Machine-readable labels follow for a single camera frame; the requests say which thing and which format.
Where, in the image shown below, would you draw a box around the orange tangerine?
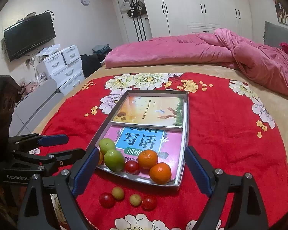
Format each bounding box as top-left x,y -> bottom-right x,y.
149,163 -> 172,185
98,150 -> 103,165
137,149 -> 158,169

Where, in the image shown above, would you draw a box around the green fruit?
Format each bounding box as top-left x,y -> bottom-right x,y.
104,149 -> 125,172
99,138 -> 116,155

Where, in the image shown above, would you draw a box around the dark red tomato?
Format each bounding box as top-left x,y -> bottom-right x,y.
99,193 -> 115,208

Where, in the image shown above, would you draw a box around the yellow-green small fruit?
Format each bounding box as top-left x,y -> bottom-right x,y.
129,194 -> 142,207
111,187 -> 125,200

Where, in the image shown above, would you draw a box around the large red tomato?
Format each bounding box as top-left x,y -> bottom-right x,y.
124,160 -> 140,175

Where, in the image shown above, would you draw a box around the grey bench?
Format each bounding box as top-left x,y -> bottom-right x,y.
9,79 -> 64,136

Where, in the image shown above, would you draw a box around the pink chinese workbook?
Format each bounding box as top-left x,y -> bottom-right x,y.
102,126 -> 182,182

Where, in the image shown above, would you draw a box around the white drawer cabinet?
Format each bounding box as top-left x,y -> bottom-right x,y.
37,45 -> 85,96

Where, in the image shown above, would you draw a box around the grey cardboard tray box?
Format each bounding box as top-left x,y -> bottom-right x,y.
88,90 -> 189,188

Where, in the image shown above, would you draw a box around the black clothes pile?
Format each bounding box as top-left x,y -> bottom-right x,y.
80,55 -> 101,78

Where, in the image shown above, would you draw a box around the sunflower cover book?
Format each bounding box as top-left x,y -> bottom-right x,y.
112,96 -> 184,131

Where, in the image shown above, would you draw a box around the pink quilt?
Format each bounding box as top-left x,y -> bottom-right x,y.
105,28 -> 288,96

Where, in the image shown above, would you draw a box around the hanging bags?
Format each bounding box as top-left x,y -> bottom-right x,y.
119,0 -> 148,43

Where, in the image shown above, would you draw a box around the grey padded headboard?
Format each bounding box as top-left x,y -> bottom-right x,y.
263,21 -> 288,48

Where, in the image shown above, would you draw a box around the white wardrobe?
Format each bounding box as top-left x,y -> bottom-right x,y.
144,0 -> 253,39

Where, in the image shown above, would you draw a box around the black wall television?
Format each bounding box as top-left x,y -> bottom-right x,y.
3,11 -> 56,61

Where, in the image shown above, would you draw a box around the round wall clock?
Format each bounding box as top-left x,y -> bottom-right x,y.
80,0 -> 90,6

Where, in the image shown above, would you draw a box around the tree wall painting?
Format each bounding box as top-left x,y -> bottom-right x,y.
273,0 -> 288,25

